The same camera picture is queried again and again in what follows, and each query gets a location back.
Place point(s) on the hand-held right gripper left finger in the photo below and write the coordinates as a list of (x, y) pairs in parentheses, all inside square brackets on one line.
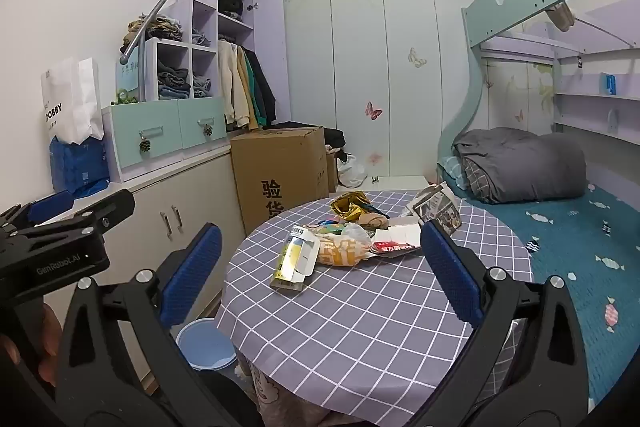
[(192, 277)]

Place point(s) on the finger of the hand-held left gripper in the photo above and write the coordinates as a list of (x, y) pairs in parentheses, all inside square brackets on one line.
[(110, 209), (52, 204)]

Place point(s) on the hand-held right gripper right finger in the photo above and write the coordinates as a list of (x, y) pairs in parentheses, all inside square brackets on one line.
[(450, 272)]

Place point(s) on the paper wrapper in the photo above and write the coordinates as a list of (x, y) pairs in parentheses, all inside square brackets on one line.
[(440, 207)]

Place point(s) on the light blue plastic bin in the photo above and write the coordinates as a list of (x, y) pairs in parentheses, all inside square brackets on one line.
[(205, 344)]

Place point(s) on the yellow white carton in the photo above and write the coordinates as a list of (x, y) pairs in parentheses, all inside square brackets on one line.
[(292, 262)]

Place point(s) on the snack wrappers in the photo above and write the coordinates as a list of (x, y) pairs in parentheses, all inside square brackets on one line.
[(340, 252)]

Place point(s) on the person's left hand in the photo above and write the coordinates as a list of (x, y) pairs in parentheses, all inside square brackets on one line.
[(50, 342)]

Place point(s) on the blue bag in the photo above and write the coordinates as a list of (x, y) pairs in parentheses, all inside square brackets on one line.
[(77, 167)]

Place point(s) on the red white flat box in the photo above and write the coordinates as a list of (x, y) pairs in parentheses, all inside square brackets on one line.
[(400, 237)]

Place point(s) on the hanging pine cone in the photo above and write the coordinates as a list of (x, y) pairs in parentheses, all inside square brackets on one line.
[(145, 146), (208, 130)]

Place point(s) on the mint green drawer unit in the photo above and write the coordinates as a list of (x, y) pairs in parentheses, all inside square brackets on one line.
[(150, 132)]

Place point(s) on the white low cabinet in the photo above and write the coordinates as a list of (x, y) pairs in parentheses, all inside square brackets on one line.
[(200, 187)]

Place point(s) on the beige crumpled wrapper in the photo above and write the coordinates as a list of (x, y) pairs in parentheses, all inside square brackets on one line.
[(372, 219)]

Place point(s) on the light blue checked pillow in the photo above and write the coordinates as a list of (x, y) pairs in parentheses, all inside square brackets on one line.
[(452, 172)]

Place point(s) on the white paper bag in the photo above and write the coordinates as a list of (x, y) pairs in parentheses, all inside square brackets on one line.
[(70, 99)]

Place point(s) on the green plant decoration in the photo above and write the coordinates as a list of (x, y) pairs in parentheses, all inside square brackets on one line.
[(125, 97)]

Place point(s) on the grey checked tablecloth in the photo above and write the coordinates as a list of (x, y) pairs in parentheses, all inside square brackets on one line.
[(350, 332)]

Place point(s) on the gold foil wrapper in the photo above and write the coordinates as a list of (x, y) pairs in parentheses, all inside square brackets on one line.
[(350, 207)]

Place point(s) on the green wrapper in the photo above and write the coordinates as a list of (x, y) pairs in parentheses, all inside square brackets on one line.
[(327, 233)]

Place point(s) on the teal candy print bed sheet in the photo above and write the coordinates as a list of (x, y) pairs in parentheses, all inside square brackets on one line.
[(575, 232)]

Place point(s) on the grey duvet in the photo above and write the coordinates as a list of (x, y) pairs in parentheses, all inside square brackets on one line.
[(525, 162)]

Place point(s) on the light blue paper note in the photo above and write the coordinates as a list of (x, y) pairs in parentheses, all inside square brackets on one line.
[(127, 77)]

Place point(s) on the small colourful wrapper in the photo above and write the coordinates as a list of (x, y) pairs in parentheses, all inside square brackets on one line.
[(325, 223)]

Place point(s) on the large cardboard box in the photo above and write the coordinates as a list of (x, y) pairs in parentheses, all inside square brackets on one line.
[(280, 167)]

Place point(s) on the white plastic bag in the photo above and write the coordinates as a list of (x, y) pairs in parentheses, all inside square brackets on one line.
[(350, 172)]

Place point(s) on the dark folded clothes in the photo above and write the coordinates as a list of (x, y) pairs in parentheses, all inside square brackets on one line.
[(172, 79)]

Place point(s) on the blue grey folded clothes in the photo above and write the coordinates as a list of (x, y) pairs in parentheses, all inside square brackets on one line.
[(202, 85)]

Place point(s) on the small cardboard box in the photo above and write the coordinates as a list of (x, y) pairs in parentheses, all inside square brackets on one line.
[(331, 167)]

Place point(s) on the black clothes pile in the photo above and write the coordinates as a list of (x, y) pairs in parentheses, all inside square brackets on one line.
[(334, 139)]

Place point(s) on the cream hanging jacket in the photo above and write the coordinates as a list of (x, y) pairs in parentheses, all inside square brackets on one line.
[(229, 79)]

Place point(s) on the pink butterfly sticker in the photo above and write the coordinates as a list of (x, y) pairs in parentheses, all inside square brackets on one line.
[(372, 109)]

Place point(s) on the green hanging garment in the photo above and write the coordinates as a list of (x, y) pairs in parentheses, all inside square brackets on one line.
[(252, 92)]

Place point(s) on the khaki clothes pile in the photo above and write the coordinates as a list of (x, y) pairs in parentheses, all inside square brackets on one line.
[(150, 28)]

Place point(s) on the black hanging coat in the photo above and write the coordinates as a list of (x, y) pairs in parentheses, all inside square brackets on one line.
[(264, 92)]

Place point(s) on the metal handrail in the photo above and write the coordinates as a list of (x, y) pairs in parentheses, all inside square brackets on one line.
[(165, 2)]

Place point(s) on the white butterfly sticker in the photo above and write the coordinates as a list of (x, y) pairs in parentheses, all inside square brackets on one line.
[(416, 57)]

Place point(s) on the lilac shelf unit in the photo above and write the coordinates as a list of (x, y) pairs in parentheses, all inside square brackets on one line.
[(200, 7)]

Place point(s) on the lilac bed shelf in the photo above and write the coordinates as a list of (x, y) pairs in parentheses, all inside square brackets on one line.
[(595, 94)]

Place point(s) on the white wardrobe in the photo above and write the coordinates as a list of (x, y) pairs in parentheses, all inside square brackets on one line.
[(350, 57)]

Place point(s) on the black folded clothes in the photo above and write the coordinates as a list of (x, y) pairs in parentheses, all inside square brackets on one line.
[(230, 4)]

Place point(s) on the small blue box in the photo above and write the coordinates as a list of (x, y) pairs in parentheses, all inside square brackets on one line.
[(609, 83)]

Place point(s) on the grey hanging lamp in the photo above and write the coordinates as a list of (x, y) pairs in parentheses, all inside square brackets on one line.
[(560, 16)]

